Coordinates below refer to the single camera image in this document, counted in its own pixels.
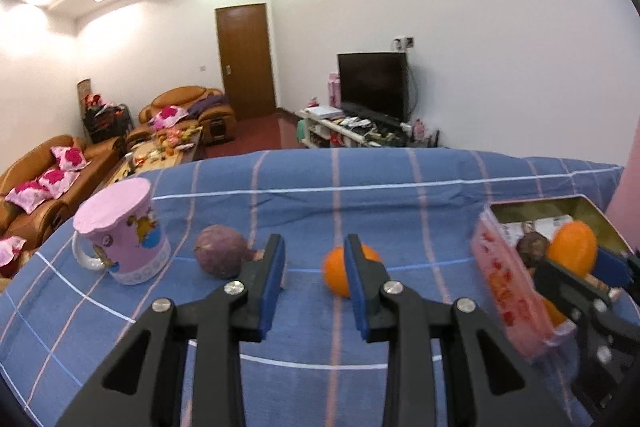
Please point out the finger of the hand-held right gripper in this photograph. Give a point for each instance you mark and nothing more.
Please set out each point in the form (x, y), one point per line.
(560, 282)
(614, 269)

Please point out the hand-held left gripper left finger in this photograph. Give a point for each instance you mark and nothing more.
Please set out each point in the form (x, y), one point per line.
(272, 287)

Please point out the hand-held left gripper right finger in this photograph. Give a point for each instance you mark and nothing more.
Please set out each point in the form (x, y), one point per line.
(357, 287)

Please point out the large orange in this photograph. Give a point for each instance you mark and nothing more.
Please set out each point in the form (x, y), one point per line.
(335, 274)

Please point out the small orange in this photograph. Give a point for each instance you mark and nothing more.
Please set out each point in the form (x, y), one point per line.
(572, 242)
(552, 312)

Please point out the dark wrinkled passion fruit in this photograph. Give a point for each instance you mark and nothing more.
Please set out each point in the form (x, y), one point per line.
(530, 247)

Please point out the pink tin box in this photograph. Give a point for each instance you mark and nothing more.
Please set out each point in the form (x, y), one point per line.
(505, 287)

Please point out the printed paper leaflet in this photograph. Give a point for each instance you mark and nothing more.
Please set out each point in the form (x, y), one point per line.
(540, 224)

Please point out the purple passion fruit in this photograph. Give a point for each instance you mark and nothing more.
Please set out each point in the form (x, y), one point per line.
(217, 252)

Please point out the blue plaid cloth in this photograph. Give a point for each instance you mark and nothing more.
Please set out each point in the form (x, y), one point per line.
(300, 187)

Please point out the wooden coffee table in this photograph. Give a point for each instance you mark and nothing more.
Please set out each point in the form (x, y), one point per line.
(192, 152)

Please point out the pink cartoon cup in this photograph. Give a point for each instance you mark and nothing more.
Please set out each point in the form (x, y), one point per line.
(125, 227)

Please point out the white television stand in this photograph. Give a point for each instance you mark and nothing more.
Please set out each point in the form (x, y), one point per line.
(320, 129)

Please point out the black router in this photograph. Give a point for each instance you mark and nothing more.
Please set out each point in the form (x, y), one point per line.
(433, 138)

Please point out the pink flower ornament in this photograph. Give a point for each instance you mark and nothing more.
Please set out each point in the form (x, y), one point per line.
(419, 128)

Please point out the brown leather armchair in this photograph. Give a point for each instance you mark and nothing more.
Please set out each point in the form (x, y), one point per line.
(220, 122)

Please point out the cluttered coffee table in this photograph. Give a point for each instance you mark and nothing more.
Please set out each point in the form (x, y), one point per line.
(165, 147)

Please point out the white set-top box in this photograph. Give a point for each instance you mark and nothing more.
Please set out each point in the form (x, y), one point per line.
(322, 112)

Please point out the purple blanket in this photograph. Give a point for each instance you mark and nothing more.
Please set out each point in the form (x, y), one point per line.
(205, 105)

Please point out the pink bottle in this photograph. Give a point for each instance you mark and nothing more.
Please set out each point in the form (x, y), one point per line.
(334, 91)

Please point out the pink floral cushion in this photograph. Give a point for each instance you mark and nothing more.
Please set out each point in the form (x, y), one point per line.
(10, 249)
(170, 117)
(57, 182)
(70, 158)
(27, 197)

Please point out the black television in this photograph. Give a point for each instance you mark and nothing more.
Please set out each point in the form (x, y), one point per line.
(372, 82)

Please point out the brown leather sofa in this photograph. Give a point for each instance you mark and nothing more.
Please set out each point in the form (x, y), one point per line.
(100, 157)

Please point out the brown wooden door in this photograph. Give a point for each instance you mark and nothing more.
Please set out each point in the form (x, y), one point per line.
(245, 62)

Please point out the wall socket with plugs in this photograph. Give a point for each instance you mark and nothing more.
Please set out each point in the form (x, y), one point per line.
(404, 43)

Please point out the rolled wall scroll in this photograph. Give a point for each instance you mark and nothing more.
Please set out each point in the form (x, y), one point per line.
(85, 94)

